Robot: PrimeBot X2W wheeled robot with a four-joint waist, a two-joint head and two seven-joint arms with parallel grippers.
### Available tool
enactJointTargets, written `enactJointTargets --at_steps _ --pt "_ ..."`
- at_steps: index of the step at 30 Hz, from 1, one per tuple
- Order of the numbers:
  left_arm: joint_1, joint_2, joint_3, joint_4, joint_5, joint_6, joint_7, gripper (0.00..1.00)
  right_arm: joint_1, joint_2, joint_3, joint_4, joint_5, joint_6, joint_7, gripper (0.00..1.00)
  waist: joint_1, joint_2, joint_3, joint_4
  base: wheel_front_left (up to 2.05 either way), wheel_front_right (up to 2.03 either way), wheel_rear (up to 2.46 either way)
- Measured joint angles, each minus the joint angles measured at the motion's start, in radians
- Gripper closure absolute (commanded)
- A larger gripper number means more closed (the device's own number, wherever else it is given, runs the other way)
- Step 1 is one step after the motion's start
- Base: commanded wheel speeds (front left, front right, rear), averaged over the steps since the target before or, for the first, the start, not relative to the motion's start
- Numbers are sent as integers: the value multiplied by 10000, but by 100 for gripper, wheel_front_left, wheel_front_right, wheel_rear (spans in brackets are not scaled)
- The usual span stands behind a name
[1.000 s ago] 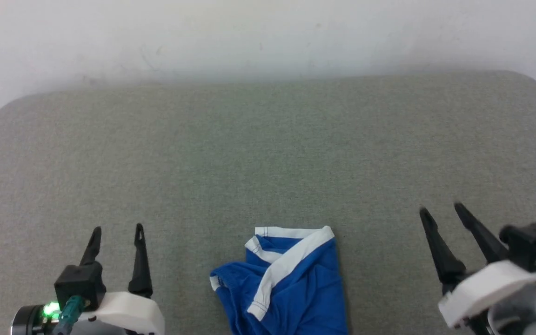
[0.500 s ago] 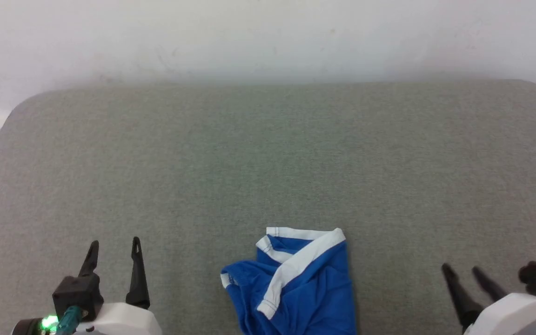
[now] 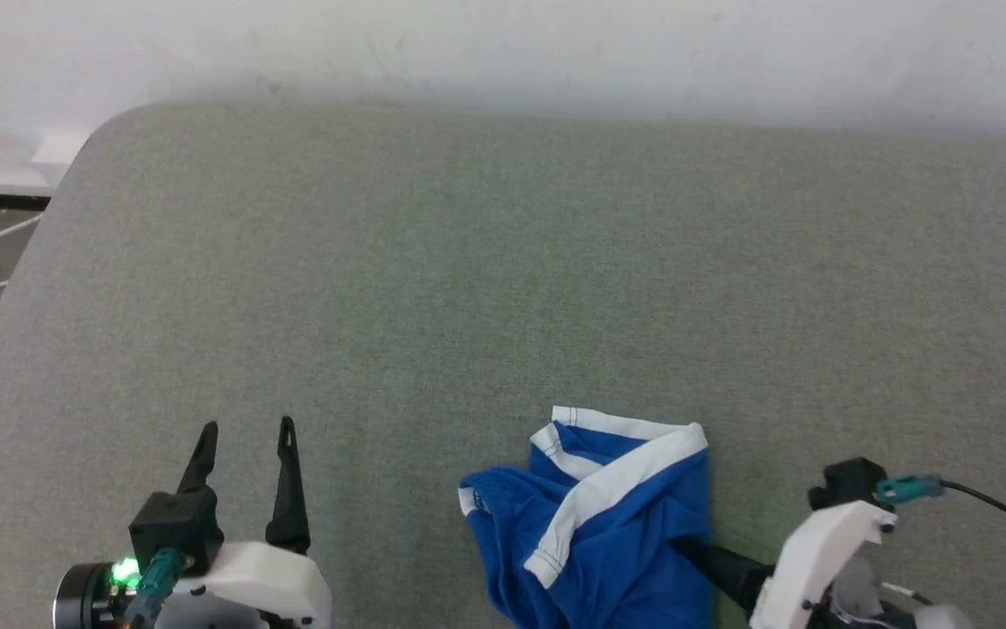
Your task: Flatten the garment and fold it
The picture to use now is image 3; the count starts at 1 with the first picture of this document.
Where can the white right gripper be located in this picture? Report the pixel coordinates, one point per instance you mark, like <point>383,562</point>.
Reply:
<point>809,559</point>

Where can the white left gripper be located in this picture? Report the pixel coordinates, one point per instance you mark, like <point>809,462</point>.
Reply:
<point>267,585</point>

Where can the blue garment with white trim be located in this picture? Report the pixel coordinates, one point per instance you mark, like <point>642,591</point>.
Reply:
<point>625,550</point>

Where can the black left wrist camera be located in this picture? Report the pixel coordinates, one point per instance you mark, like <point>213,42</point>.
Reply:
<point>175,524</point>

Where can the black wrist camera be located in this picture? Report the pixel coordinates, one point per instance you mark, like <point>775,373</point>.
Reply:
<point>175,524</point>
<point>848,480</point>

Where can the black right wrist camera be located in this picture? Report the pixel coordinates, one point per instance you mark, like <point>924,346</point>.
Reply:
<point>848,480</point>

